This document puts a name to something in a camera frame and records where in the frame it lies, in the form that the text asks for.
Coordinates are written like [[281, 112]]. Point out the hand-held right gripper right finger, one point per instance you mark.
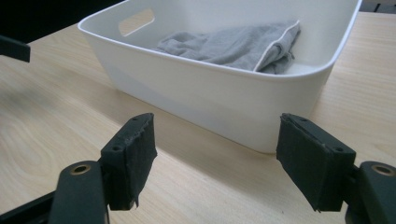
[[314, 168]]

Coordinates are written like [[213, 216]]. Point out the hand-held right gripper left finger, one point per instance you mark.
[[127, 168]]

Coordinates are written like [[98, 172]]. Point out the white plastic bin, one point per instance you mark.
[[202, 102]]

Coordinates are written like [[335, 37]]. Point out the grey towel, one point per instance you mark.
[[233, 46]]

